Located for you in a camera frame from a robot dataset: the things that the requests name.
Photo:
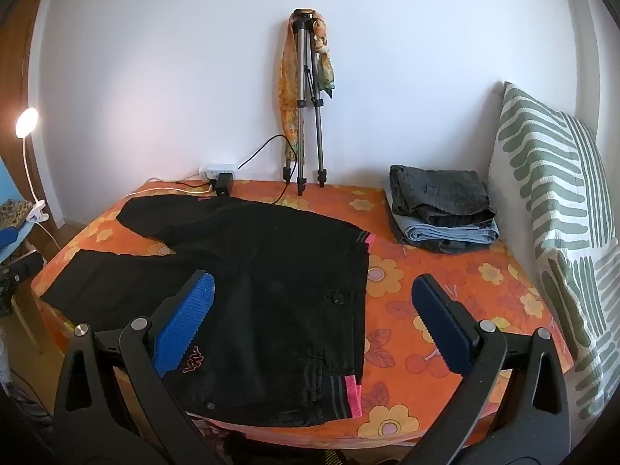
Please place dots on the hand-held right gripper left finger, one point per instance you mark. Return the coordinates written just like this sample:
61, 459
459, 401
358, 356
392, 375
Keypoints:
189, 319

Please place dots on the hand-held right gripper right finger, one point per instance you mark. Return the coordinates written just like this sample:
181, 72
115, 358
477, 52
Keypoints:
443, 324

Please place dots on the black pants with pink trim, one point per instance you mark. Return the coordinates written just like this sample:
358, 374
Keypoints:
271, 261

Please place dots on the folded light blue jeans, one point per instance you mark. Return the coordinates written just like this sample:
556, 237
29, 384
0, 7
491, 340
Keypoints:
450, 233

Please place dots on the folded dark grey jeans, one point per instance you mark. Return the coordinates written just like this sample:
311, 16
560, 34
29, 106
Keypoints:
436, 189

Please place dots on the black power adapter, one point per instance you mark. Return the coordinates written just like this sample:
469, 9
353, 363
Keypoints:
224, 184

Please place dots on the white power strip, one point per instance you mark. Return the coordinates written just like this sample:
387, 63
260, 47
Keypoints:
213, 169

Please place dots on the green striped white pillow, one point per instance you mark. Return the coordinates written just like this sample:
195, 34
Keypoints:
547, 179

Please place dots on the orange patterned scarf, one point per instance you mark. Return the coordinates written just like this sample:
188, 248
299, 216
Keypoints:
289, 106

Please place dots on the white clip lamp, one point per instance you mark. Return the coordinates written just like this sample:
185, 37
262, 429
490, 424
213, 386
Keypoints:
26, 121

